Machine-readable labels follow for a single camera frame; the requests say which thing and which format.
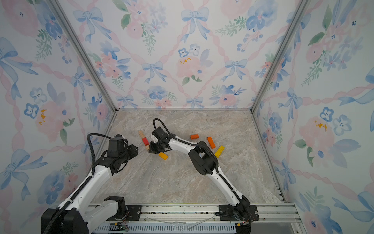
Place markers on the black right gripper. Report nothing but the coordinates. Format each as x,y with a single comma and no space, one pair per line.
152,149

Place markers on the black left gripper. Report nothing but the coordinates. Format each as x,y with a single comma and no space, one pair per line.
135,151

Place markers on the red rectangular block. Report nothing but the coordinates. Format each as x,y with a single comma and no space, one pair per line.
145,141

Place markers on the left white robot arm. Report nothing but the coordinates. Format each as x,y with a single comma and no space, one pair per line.
72,216

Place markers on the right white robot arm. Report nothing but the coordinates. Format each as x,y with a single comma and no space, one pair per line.
206,163

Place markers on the yellow rectangular block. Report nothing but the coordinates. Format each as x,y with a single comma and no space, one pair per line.
163,156

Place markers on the orange short block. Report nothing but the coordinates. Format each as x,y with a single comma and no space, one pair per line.
194,136

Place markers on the orange long block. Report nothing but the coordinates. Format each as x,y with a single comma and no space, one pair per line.
211,143

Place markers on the yellow long block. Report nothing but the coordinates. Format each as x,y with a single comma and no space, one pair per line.
219,151

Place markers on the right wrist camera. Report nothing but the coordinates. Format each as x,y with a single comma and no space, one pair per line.
159,135

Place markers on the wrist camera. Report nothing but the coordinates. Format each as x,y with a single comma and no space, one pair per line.
159,135
116,144

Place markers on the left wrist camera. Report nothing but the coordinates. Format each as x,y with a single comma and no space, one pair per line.
116,144

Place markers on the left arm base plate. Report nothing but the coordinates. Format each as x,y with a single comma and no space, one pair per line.
131,213

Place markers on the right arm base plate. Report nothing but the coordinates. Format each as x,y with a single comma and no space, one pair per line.
233,213

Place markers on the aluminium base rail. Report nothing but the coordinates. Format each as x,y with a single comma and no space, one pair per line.
194,218

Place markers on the aluminium corner post left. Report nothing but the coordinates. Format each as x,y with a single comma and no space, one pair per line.
66,25

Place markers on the aluminium corner post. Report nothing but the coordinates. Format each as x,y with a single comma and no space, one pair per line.
295,21
66,25

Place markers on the aluminium corner post right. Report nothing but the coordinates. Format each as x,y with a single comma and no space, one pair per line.
295,21

